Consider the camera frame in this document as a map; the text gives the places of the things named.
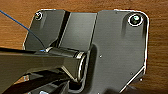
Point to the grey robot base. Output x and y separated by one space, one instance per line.
116 50

